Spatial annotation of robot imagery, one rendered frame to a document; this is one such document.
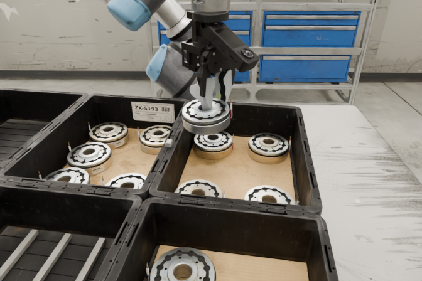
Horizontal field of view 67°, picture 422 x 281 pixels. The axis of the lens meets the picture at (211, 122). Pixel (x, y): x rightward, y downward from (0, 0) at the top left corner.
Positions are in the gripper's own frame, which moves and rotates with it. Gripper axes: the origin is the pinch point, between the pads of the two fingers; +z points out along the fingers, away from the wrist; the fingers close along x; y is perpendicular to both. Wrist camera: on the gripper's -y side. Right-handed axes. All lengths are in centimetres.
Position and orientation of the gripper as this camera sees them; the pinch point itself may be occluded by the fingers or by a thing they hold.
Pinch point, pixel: (217, 107)
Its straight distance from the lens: 70.8
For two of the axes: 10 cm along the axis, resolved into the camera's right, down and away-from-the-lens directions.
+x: -7.1, 3.5, -6.1
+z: 0.0, 8.7, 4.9
